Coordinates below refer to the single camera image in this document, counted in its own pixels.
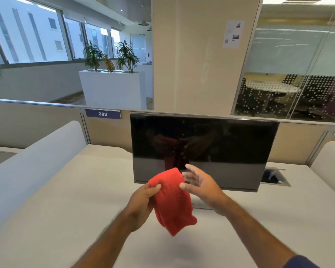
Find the person's left hand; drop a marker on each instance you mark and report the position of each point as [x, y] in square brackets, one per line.
[139, 202]

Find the person's right hand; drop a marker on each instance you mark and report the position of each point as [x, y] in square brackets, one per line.
[206, 189]

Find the person's left thumb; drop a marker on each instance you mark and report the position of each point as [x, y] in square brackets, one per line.
[154, 188]

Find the person's right thumb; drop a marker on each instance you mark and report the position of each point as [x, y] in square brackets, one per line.
[188, 188]

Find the red microfibre cloth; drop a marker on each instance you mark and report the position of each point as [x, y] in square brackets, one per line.
[171, 202]

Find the person's right forearm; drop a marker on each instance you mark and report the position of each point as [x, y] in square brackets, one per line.
[254, 237]

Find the person's left forearm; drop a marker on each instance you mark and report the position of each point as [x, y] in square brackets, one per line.
[106, 240]

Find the black computer monitor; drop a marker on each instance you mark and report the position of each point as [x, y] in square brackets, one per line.
[203, 150]

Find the white rectangular planter box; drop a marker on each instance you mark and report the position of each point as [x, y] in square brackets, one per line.
[111, 89]

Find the black office chair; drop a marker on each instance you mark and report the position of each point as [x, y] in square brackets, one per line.
[321, 100]
[250, 99]

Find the white desk divider panel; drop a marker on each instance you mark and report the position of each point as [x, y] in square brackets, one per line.
[30, 170]
[330, 164]

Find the white oval meeting table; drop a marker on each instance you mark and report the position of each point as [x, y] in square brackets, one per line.
[270, 87]

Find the small yellow-green potted plant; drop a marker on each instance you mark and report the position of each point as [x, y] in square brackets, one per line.
[109, 64]

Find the tall green potted plant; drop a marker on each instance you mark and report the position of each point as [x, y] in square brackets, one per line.
[127, 57]
[93, 56]

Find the blue shirt sleeve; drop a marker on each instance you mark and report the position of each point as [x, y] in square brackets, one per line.
[301, 262]

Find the paper notice on pillar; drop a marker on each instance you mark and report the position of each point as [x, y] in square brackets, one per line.
[233, 34]

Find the grey pendant ceiling lamp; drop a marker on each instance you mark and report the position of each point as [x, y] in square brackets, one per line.
[143, 23]

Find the beige cubicle partition wall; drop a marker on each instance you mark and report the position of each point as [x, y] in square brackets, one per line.
[44, 125]

